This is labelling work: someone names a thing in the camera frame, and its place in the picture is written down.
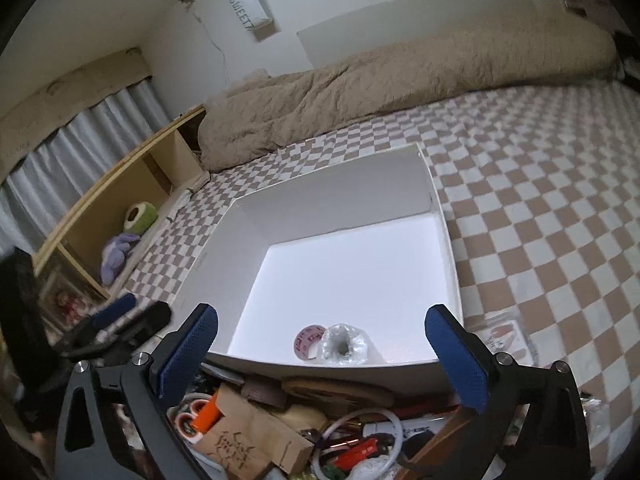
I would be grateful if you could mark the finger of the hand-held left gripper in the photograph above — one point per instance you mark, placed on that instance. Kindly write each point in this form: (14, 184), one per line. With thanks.
(116, 308)
(150, 316)

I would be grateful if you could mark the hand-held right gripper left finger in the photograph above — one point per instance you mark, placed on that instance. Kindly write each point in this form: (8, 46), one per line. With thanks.
(187, 350)

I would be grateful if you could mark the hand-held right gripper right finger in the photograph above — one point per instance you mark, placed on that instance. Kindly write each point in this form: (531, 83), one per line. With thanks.
(457, 355)

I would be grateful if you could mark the clear plastic roll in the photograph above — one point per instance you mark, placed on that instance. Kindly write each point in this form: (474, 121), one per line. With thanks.
(357, 347)

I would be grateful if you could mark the clear tape roll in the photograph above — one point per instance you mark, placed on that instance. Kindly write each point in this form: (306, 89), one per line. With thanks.
(302, 342)

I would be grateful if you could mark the white cardboard box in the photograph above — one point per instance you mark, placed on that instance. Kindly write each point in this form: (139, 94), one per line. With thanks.
(350, 270)

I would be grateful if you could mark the framed picture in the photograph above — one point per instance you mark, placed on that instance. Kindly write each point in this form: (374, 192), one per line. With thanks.
(65, 300)

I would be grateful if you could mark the purple plush toy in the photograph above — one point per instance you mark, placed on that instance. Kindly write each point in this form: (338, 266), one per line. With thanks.
(114, 257)

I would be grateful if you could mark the clear plastic packet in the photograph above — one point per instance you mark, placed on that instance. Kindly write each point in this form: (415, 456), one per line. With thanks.
(505, 332)

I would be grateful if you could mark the orange tube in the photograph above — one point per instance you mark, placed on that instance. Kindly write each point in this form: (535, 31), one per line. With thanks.
(207, 412)

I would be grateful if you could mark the green round plush toy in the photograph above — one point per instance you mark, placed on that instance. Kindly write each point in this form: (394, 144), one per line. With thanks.
(145, 217)

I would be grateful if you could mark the brown wooden board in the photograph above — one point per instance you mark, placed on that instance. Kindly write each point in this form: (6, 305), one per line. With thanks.
(430, 447)

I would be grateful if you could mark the brown cardboard piece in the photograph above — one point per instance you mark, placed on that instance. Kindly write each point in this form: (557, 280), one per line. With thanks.
(250, 435)

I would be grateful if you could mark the wooden bedside shelf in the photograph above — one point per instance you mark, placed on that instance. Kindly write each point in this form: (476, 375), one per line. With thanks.
(100, 195)

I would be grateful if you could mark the brown white checkered bed sheet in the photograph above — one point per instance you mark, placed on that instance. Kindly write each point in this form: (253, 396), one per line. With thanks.
(525, 210)

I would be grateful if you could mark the grey white curtain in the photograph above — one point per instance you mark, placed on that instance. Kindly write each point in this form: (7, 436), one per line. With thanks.
(75, 145)

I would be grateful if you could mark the beige curtain valance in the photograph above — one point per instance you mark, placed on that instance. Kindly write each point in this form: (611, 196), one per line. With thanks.
(75, 77)

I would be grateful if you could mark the beige quilted blanket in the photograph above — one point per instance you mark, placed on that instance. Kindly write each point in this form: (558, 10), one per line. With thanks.
(400, 75)

